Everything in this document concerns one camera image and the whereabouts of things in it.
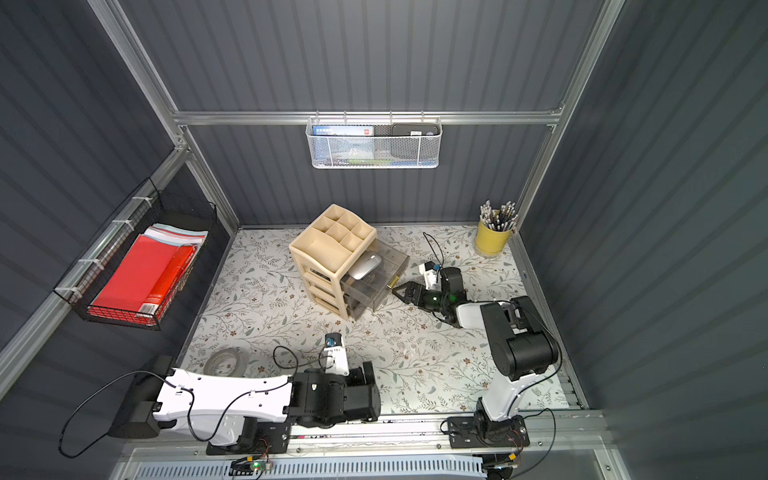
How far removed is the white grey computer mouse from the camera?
843 millimetres

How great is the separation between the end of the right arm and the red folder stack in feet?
1.87

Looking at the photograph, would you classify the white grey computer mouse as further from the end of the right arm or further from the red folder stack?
the red folder stack

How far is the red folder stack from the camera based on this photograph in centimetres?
65

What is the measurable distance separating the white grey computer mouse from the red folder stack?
1.36 ft

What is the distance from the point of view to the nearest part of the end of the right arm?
2.58 feet
